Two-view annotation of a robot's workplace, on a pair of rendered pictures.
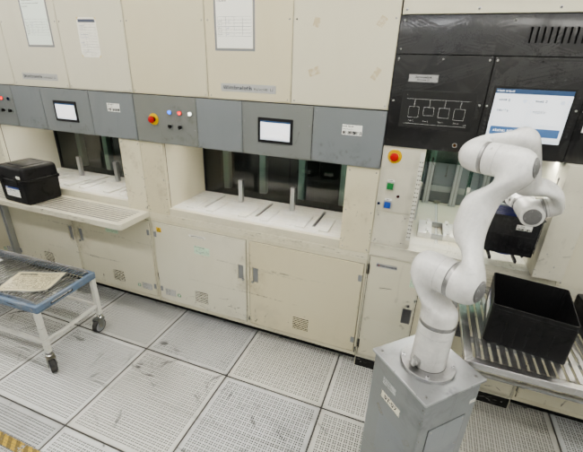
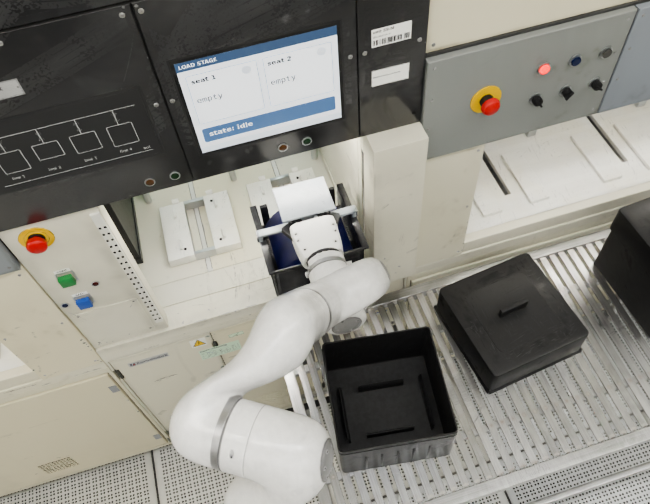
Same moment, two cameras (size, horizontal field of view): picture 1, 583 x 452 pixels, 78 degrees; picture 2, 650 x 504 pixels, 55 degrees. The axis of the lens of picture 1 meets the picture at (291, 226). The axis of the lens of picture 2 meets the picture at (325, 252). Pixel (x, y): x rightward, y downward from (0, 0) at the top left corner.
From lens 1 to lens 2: 1.15 m
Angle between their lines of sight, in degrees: 39
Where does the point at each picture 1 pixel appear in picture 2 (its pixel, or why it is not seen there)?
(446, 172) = not seen: hidden behind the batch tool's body
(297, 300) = (27, 453)
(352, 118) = not seen: outside the picture
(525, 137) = (283, 363)
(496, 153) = (245, 467)
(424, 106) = (31, 144)
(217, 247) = not seen: outside the picture
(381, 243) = (116, 341)
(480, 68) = (110, 38)
